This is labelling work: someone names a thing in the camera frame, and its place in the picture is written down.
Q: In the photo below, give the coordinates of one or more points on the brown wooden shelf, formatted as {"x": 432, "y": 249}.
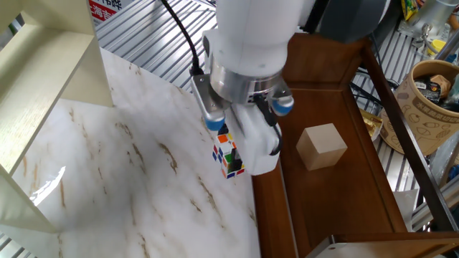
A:
{"x": 340, "y": 200}

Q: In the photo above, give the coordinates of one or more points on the multicolour Rubik's cube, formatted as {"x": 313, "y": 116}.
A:
{"x": 224, "y": 150}

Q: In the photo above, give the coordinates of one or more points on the cream white shelf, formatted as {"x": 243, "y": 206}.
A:
{"x": 43, "y": 71}

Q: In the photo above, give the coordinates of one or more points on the gold snack wrapper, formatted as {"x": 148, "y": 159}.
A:
{"x": 371, "y": 123}

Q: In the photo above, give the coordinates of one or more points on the brown paper bucket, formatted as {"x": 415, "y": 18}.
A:
{"x": 423, "y": 125}

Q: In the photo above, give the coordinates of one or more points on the red white printed sign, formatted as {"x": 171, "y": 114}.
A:
{"x": 104, "y": 9}

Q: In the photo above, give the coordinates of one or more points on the marble pattern table sheet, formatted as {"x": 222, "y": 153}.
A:
{"x": 125, "y": 161}

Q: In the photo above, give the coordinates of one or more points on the silver wrist camera blue end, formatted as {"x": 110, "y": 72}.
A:
{"x": 206, "y": 96}

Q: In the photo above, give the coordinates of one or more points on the silver wrist sensor cylinder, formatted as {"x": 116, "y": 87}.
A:
{"x": 240, "y": 87}

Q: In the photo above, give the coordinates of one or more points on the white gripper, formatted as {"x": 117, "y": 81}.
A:
{"x": 256, "y": 150}

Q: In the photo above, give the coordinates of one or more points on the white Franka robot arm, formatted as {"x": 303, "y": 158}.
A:
{"x": 251, "y": 36}

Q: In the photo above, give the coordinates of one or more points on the light wooden block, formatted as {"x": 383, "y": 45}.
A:
{"x": 321, "y": 147}

